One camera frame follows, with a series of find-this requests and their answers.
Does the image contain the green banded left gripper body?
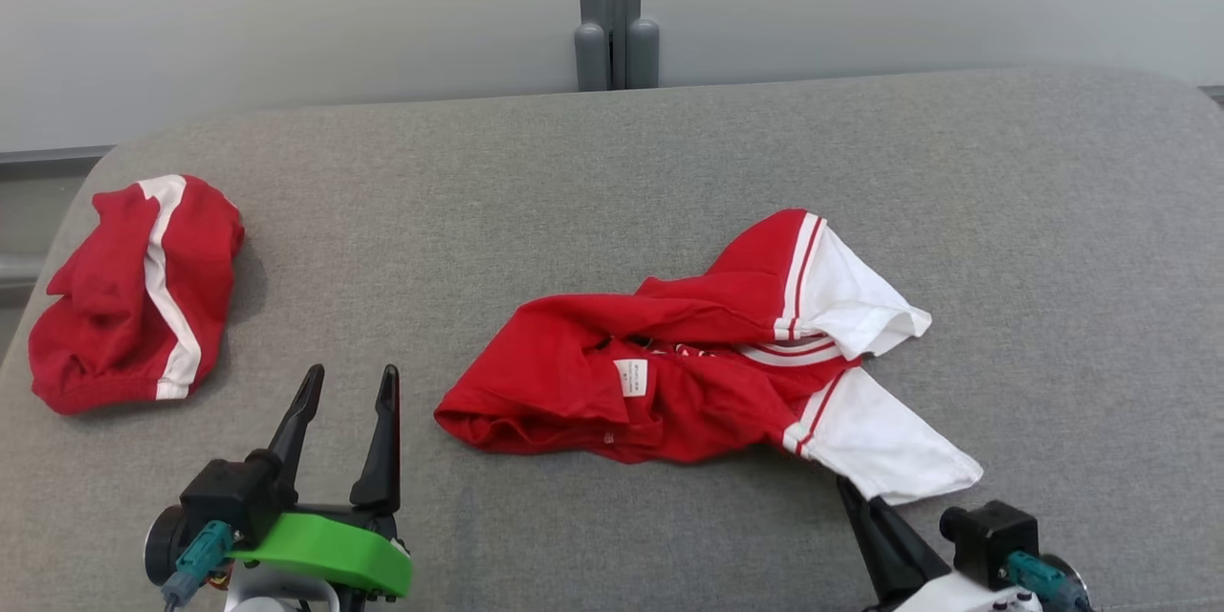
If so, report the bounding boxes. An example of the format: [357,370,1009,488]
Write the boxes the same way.
[228,500,415,600]

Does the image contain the red jersey with white sleeves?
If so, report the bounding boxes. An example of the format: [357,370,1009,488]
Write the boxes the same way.
[433,208,984,506]

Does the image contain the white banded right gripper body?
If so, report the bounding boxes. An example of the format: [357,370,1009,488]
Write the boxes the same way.
[865,572,1043,612]

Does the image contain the left camera cable teal plug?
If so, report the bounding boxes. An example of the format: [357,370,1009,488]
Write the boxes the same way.
[161,521,235,612]

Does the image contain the right camera cable teal plug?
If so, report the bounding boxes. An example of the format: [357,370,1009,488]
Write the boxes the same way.
[1004,550,1091,612]

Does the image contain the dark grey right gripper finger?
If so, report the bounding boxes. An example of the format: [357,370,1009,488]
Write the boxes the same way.
[861,488,953,606]
[837,476,906,609]

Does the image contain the red shorts with white stripe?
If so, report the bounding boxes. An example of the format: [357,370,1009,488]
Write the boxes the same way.
[27,174,246,416]

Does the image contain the camera cable teal plug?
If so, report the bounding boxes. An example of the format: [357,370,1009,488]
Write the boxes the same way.
[161,521,235,612]
[1004,550,1091,612]

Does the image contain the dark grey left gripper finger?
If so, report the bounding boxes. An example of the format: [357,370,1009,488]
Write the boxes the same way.
[349,363,403,514]
[266,363,326,510]

